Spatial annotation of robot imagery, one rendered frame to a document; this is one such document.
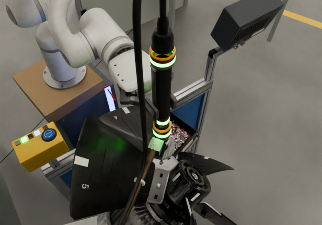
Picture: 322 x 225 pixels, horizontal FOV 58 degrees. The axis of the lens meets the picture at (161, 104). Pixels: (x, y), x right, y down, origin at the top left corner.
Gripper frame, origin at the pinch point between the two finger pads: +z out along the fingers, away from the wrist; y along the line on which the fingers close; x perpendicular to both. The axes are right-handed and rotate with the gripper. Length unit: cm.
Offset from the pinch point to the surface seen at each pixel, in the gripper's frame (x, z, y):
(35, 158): -45, -31, 32
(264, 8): -27, -31, -73
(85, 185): -9.0, 3.0, 21.0
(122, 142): -13.1, -3.3, 8.9
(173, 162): -31.6, 1.8, -3.4
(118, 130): -32.1, -17.4, 4.8
